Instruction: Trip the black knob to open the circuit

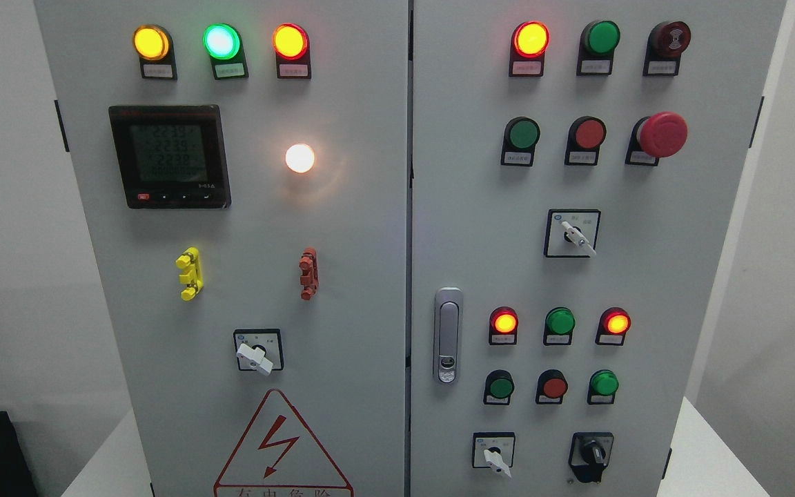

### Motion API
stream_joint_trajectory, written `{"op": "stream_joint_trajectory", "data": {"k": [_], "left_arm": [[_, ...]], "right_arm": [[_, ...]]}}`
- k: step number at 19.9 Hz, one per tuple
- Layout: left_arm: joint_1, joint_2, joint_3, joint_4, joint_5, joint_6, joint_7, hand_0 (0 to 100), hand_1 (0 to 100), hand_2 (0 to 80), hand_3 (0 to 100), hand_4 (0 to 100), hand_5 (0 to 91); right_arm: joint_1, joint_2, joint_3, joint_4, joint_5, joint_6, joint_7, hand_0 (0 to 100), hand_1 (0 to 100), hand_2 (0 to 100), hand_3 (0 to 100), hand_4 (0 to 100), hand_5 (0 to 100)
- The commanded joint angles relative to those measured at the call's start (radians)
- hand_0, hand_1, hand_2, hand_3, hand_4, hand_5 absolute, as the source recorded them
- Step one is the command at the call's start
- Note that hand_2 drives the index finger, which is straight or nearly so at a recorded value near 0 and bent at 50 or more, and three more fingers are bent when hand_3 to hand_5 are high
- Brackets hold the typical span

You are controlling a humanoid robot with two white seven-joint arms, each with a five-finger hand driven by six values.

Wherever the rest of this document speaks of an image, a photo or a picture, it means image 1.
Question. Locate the red push button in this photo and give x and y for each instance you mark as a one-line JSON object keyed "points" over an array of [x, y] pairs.
{"points": [[551, 388], [584, 138]]}

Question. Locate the white lit indicator light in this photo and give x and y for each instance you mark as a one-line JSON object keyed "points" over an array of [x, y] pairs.
{"points": [[300, 158]]}

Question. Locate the green lit indicator light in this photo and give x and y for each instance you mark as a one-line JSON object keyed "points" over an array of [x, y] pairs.
{"points": [[226, 52]]}

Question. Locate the red push button lower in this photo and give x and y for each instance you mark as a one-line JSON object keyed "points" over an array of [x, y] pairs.
{"points": [[551, 388]]}

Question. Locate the silver door lock handle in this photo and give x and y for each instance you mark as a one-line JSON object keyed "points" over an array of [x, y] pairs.
{"points": [[447, 326]]}

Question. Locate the red lit indicator lower left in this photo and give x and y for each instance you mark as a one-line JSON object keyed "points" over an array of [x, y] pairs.
{"points": [[503, 326]]}

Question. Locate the red push button upper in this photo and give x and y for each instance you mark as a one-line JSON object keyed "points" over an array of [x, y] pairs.
{"points": [[584, 138]]}

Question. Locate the red electric hazard sticker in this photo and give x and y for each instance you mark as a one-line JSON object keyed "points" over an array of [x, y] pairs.
{"points": [[279, 455]]}

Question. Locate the white selector switch upper right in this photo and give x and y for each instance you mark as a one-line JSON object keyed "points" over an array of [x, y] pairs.
{"points": [[571, 233]]}

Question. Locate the red lit indicator left door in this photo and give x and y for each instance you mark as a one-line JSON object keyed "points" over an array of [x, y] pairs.
{"points": [[292, 52]]}

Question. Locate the green indicator lower middle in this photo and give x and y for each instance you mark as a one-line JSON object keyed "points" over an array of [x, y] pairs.
{"points": [[559, 325]]}

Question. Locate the yellow indicator light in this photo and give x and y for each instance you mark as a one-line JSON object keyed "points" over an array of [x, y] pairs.
{"points": [[154, 47]]}

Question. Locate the red indicator lower right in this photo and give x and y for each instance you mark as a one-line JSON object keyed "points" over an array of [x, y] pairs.
{"points": [[613, 326]]}

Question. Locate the white selector switch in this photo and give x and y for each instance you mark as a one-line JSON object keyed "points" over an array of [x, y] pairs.
{"points": [[494, 451], [571, 233]]}

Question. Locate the dark red buzzer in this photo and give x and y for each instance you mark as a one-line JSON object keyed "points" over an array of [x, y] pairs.
{"points": [[668, 40]]}

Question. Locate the green push button upper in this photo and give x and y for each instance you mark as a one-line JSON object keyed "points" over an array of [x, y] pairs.
{"points": [[521, 135]]}

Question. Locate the green push button lower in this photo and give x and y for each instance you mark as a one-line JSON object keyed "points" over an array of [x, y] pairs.
{"points": [[498, 388]]}

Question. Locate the green indicator bottom right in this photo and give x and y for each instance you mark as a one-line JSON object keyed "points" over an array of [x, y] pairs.
{"points": [[602, 387]]}

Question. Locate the black knob selector switch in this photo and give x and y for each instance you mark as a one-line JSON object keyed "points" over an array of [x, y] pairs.
{"points": [[590, 455]]}

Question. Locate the red terminal link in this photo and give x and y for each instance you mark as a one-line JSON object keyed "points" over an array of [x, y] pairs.
{"points": [[309, 277]]}

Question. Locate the grey right cabinet door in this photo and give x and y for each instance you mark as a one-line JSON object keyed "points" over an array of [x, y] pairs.
{"points": [[480, 226]]}

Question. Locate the red lit indicator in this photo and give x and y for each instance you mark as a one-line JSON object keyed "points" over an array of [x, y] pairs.
{"points": [[529, 44], [503, 326]]}

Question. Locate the red lit indicator top right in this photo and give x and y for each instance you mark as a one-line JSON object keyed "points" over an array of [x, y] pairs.
{"points": [[529, 44]]}

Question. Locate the grey cabinet door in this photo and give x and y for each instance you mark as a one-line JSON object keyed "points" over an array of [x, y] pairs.
{"points": [[344, 350], [480, 226]]}

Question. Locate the white selector switch left door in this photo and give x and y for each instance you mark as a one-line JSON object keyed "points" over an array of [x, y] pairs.
{"points": [[259, 350]]}

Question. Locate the yellow terminal link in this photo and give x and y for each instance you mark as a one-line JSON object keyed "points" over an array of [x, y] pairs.
{"points": [[191, 276]]}

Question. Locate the green indicator top right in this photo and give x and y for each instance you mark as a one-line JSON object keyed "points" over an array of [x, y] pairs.
{"points": [[596, 49]]}

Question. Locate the green push button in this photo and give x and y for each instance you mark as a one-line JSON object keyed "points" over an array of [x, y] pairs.
{"points": [[498, 388], [521, 135]]}

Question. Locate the white selector switch bottom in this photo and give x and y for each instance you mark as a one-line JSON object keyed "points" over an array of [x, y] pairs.
{"points": [[494, 451]]}

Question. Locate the black digital power meter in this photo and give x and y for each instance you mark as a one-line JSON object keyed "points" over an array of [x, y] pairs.
{"points": [[171, 157]]}

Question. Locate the grey left cabinet door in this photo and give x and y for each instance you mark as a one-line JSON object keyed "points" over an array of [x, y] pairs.
{"points": [[344, 350]]}

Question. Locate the red emergency stop button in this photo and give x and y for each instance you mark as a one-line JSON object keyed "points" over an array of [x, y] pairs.
{"points": [[655, 137]]}

